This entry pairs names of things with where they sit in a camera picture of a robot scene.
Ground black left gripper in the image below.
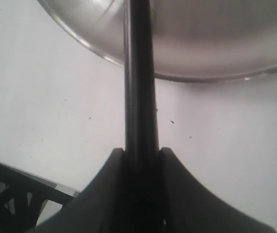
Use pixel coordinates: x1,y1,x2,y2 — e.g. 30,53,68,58
0,163,74,233

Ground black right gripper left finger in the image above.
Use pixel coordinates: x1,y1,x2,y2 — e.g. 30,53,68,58
35,149,128,233

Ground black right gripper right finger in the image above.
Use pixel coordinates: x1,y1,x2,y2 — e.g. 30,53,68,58
160,148,275,233

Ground round steel plate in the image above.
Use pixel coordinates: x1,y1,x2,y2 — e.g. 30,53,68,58
40,0,277,82

